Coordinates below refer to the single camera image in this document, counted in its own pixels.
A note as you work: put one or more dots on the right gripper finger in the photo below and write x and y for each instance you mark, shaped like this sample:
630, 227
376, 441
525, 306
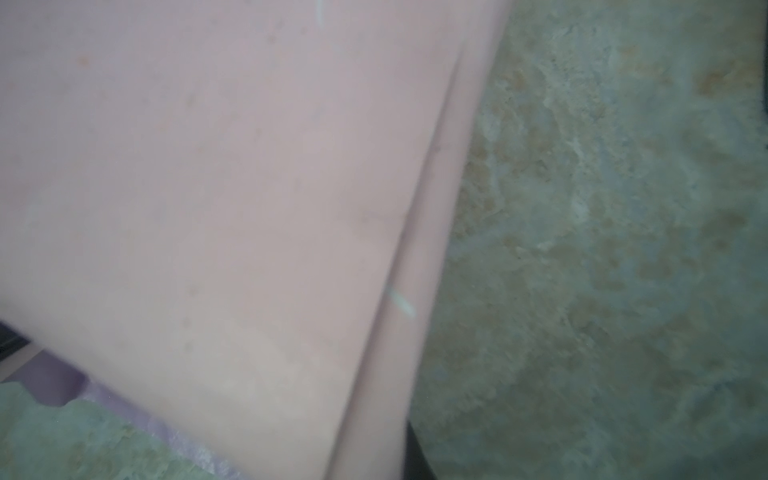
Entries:
416, 466

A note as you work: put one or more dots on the purple pink wrapping paper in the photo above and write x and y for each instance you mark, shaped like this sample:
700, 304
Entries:
234, 214

